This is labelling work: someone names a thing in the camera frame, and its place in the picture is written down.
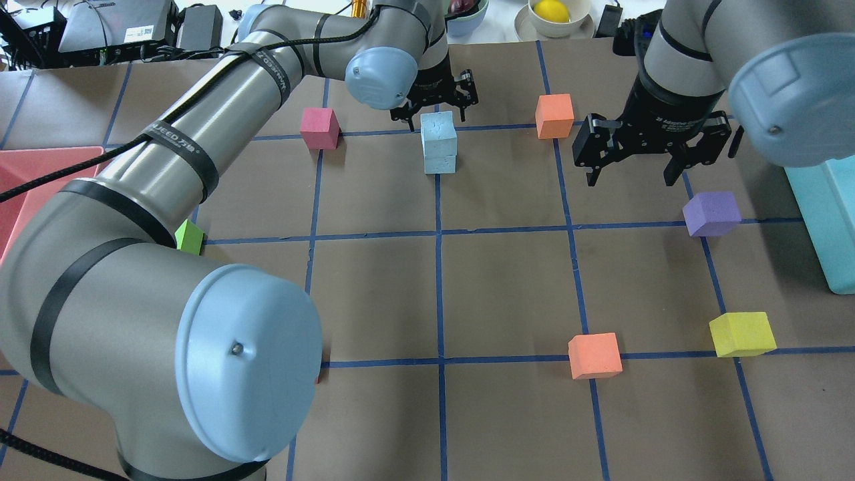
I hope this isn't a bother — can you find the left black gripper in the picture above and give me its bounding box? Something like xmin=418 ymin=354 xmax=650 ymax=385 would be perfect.
xmin=389 ymin=53 xmax=479 ymax=124

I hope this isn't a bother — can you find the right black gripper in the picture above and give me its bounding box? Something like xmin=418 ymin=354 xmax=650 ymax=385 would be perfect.
xmin=573 ymin=73 xmax=733 ymax=188

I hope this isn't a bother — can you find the light blue block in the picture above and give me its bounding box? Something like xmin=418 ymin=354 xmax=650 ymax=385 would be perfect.
xmin=423 ymin=154 xmax=457 ymax=176
xmin=419 ymin=112 xmax=458 ymax=158

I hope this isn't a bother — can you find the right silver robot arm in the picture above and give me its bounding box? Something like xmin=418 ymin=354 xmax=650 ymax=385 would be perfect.
xmin=572 ymin=1 xmax=854 ymax=186

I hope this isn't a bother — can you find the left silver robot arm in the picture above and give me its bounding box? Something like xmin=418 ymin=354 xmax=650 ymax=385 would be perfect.
xmin=2 ymin=1 xmax=477 ymax=480

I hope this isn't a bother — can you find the green bowl with fruit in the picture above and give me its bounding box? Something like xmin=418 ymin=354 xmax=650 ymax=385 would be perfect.
xmin=445 ymin=1 xmax=489 ymax=37

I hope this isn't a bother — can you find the right purple foam block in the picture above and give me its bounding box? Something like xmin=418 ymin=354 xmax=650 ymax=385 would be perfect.
xmin=682 ymin=191 xmax=743 ymax=237

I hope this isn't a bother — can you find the right far orange block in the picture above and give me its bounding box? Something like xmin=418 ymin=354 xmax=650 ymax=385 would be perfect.
xmin=535 ymin=92 xmax=575 ymax=140

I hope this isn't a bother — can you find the orange block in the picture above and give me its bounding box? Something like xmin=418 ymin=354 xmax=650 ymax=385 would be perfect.
xmin=568 ymin=332 xmax=623 ymax=380
xmin=535 ymin=92 xmax=575 ymax=140

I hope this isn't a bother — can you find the beige plate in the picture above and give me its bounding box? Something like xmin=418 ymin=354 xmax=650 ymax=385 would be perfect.
xmin=515 ymin=6 xmax=595 ymax=41

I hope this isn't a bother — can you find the left far crimson block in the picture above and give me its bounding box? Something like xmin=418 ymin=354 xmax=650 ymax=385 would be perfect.
xmin=300 ymin=108 xmax=340 ymax=150

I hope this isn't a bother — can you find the yellow lemon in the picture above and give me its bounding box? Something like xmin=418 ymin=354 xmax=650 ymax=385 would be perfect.
xmin=532 ymin=0 xmax=570 ymax=23

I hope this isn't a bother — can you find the beige bowl with lemon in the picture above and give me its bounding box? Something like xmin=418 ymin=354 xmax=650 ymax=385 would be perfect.
xmin=526 ymin=1 xmax=594 ymax=37

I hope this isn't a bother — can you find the black power adapter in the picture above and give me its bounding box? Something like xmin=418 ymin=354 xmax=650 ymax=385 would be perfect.
xmin=593 ymin=3 xmax=623 ymax=37

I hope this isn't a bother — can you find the right near orange block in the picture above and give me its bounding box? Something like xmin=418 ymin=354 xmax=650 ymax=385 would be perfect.
xmin=568 ymin=332 xmax=623 ymax=380

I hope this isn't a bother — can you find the yellow foam block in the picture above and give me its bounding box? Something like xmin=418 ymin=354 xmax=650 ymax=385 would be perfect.
xmin=709 ymin=313 xmax=778 ymax=358

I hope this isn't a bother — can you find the cyan plastic tray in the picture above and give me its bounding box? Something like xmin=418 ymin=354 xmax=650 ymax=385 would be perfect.
xmin=785 ymin=156 xmax=854 ymax=295

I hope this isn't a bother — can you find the green foam block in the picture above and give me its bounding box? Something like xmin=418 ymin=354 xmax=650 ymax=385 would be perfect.
xmin=174 ymin=219 xmax=205 ymax=256

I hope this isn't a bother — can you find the black computer box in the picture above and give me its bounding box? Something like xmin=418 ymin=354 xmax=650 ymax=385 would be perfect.
xmin=58 ymin=1 xmax=179 ymax=65

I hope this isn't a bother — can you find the pink plastic tray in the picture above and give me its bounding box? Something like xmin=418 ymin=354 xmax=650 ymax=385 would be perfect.
xmin=0 ymin=146 xmax=106 ymax=261

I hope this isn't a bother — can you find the orange handled tool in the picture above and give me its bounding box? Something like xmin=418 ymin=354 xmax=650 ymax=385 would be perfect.
xmin=351 ymin=0 xmax=367 ymax=19

